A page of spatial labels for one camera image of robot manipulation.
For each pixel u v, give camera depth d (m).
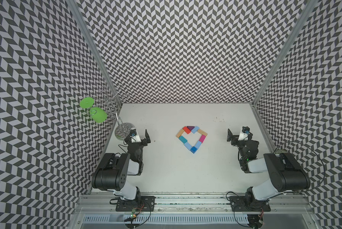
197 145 0.94
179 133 1.00
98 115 0.84
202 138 0.98
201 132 1.02
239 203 0.74
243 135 0.77
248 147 0.68
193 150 0.91
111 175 0.45
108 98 1.08
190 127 1.02
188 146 0.96
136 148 0.68
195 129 1.01
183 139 0.98
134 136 0.75
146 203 0.74
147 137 0.83
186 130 1.02
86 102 0.76
